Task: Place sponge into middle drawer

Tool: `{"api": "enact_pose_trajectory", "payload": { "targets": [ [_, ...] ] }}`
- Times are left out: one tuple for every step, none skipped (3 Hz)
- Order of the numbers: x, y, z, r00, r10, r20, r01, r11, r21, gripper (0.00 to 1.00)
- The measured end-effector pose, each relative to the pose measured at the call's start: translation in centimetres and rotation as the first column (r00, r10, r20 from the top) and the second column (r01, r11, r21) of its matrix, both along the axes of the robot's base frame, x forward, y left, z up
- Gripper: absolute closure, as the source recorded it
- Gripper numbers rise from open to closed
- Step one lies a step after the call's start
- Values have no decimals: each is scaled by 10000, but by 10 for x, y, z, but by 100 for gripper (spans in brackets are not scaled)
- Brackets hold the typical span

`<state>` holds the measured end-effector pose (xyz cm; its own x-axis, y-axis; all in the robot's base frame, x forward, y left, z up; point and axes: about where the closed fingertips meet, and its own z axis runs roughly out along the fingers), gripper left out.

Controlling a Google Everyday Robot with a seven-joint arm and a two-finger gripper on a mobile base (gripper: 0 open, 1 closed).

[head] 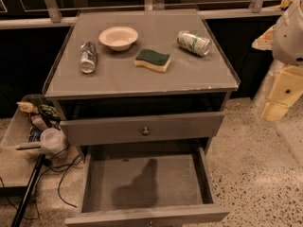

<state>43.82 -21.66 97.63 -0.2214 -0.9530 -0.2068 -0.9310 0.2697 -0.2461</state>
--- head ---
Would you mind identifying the green and yellow sponge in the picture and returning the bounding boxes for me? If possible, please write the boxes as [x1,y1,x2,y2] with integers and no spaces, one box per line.
[134,49,171,72]

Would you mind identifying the black cable on floor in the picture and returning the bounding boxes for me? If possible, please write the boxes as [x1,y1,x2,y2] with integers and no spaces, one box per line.
[0,145,83,220]

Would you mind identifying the white bowl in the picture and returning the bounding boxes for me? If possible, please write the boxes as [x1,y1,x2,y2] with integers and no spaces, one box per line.
[98,26,138,51]

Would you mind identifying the white diagonal pole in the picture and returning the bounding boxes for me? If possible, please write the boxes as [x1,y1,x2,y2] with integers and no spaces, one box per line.
[253,60,283,114]

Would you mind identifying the grey drawer cabinet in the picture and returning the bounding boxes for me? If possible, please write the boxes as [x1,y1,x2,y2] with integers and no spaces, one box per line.
[42,9,241,227]

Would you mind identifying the colourful snack bag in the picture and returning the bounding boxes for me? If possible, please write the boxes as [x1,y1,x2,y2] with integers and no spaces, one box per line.
[38,104,61,122]

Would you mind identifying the clear plastic cup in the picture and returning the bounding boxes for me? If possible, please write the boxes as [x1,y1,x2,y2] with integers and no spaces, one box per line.
[40,128,66,153]

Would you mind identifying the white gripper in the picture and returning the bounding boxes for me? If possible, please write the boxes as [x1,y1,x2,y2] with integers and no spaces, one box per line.
[252,0,303,122]

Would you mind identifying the closed grey top drawer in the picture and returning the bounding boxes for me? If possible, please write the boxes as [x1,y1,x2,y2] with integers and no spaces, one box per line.
[61,112,224,146]

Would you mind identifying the yellow crumpled object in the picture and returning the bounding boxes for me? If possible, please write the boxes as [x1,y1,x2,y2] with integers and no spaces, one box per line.
[279,0,294,10]

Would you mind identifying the metal railing frame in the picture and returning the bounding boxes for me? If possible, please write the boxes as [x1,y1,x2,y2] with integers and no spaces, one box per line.
[0,0,282,29]

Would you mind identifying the round metal drawer knob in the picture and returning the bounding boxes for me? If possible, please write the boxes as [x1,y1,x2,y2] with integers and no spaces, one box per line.
[142,127,150,136]

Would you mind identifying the open grey middle drawer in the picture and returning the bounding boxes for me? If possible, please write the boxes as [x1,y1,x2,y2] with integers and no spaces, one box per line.
[65,148,229,227]

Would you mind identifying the black tripod leg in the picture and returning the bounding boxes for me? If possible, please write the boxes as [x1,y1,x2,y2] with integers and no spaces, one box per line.
[11,154,45,227]

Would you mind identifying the clear plastic bottle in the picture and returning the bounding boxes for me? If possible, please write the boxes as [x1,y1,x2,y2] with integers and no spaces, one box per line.
[80,42,97,74]

